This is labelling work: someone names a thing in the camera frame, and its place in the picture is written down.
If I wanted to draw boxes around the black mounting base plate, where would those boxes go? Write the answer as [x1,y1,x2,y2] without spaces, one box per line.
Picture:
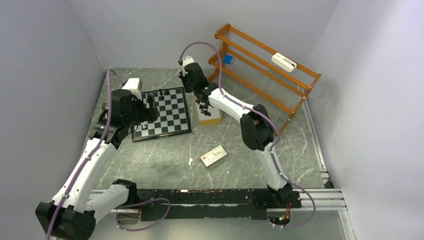
[137,188,302,222]

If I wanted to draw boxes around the blue block on rack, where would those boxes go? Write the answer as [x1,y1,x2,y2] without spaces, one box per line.
[222,54,235,65]

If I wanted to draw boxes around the white device on rack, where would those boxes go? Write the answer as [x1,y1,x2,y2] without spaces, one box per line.
[271,52,297,73]

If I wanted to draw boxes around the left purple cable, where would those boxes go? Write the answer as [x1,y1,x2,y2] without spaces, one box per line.
[44,67,172,240]

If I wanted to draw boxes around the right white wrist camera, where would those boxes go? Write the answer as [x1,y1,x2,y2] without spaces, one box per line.
[181,55,196,67]

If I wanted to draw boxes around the tin box black pieces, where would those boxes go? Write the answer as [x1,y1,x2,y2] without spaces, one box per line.
[194,98,223,126]

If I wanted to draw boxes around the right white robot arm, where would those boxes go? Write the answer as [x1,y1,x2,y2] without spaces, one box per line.
[178,60,293,207]

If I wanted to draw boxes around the tin box white pieces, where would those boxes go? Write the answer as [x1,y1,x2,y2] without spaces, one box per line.
[100,102,109,113]

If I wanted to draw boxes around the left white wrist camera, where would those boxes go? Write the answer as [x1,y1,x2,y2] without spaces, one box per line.
[122,78,143,100]

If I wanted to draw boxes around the black white chessboard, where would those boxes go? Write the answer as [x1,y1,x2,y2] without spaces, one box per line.
[131,86,192,142]

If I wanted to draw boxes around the orange wooden rack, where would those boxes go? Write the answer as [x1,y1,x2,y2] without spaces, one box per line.
[207,23,321,128]

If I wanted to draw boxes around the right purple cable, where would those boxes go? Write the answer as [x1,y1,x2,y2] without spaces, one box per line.
[178,41,317,229]

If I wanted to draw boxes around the white red card box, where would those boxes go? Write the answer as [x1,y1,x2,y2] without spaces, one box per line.
[200,145,228,167]

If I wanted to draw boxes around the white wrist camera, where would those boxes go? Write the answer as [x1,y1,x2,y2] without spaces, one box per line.
[181,55,196,67]
[122,78,143,100]

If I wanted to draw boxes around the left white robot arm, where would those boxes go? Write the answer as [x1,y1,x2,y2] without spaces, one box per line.
[35,89,159,240]

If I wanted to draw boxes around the purple cable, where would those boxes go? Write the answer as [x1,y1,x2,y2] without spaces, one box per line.
[44,67,172,240]
[178,41,317,229]

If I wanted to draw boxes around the aluminium rail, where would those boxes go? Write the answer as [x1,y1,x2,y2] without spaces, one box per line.
[54,188,347,213]

